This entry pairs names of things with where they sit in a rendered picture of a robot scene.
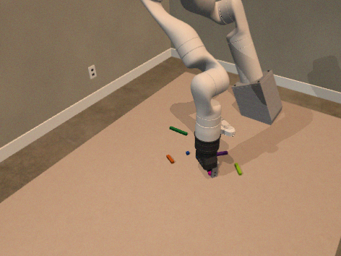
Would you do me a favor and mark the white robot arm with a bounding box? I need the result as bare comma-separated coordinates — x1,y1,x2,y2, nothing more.
140,0,263,127

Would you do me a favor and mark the orange rod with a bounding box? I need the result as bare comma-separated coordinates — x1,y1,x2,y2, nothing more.
166,154,174,164

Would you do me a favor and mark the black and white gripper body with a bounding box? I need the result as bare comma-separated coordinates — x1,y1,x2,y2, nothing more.
194,117,236,171

